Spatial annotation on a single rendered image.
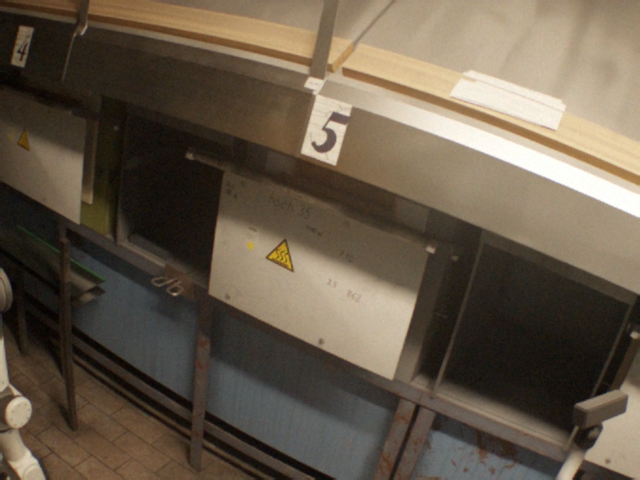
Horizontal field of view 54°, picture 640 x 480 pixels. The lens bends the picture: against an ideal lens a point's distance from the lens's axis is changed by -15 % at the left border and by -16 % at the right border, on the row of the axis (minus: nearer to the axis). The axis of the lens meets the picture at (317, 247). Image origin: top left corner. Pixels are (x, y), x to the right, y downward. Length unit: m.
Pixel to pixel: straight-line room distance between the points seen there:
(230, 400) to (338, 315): 0.78
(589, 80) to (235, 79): 0.85
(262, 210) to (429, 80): 0.65
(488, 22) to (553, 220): 0.59
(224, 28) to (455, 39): 0.58
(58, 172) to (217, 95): 0.97
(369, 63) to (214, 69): 0.39
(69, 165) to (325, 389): 1.16
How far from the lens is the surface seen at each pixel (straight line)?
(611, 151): 1.45
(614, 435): 1.83
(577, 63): 1.70
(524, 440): 2.04
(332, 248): 1.86
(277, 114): 1.64
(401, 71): 1.56
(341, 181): 1.92
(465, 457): 2.21
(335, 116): 1.57
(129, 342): 2.82
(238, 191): 1.97
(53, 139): 2.53
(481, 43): 1.71
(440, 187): 1.48
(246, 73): 1.69
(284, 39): 1.70
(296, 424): 2.44
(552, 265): 1.76
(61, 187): 2.54
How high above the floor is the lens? 2.02
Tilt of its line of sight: 25 degrees down
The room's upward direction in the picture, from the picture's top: 11 degrees clockwise
